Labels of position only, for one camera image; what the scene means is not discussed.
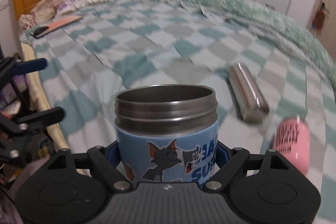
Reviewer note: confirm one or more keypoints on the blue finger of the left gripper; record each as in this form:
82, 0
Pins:
43, 118
26, 67

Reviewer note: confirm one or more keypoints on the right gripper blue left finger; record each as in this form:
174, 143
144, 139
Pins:
112, 154

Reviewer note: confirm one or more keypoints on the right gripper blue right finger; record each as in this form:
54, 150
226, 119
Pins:
223, 155

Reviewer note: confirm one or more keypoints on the blue cartoon sticker cup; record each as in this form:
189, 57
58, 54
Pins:
167, 133

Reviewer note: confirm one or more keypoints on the silver steel cup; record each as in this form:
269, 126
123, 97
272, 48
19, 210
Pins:
252, 103

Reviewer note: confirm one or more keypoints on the pink printed cup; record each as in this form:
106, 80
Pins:
292, 140

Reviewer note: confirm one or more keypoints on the black small device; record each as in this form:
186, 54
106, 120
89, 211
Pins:
39, 32

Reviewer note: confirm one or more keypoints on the pink flat book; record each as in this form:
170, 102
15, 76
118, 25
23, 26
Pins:
63, 22

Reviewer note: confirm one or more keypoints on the beige crumpled cloth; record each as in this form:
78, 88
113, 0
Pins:
45, 10

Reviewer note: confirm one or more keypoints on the checkered green bed cover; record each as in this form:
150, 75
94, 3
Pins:
126, 44

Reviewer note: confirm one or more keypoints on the green fluffy blanket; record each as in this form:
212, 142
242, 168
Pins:
288, 32

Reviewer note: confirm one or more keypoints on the red door hanging toy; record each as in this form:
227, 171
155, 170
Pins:
319, 18

